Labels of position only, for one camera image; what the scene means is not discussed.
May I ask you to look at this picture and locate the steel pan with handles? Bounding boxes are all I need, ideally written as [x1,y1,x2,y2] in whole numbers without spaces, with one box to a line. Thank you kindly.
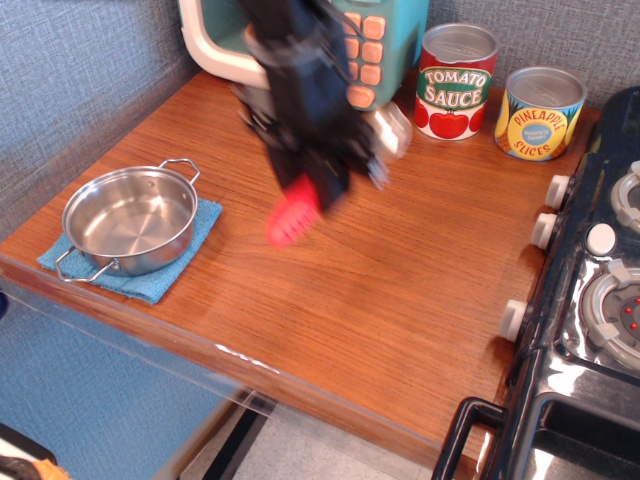
[54,158,201,283]

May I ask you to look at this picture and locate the red handled metal spoon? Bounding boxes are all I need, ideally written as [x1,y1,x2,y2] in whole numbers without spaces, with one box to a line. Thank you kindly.
[265,101,414,249]

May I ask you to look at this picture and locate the tomato sauce can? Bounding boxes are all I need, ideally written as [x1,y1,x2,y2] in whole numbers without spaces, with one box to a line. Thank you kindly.
[414,23,499,141]

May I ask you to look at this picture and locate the teal toy microwave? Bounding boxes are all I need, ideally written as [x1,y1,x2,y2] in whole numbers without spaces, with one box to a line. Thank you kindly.
[178,0,429,110]

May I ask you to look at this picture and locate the black toy stove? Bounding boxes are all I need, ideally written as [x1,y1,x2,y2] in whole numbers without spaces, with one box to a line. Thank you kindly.
[433,87,639,479]

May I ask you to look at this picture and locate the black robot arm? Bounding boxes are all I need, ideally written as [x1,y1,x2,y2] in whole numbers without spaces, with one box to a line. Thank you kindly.
[237,1,387,211]

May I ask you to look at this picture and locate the orange object bottom left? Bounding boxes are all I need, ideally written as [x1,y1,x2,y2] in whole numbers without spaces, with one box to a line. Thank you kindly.
[1,456,71,480]

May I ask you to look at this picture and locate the pineapple slices can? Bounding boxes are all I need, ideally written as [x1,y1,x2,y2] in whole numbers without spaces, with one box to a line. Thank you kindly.
[494,66,587,162]

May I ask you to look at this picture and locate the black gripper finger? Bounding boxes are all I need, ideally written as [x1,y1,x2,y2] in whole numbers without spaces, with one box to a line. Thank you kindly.
[303,149,350,212]
[267,145,304,189]

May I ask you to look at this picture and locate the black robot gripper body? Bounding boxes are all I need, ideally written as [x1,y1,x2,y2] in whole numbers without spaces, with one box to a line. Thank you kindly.
[236,42,372,158]

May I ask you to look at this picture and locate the blue cloth mat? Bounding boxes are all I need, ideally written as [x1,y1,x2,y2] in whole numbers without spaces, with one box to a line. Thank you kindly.
[37,200,223,305]

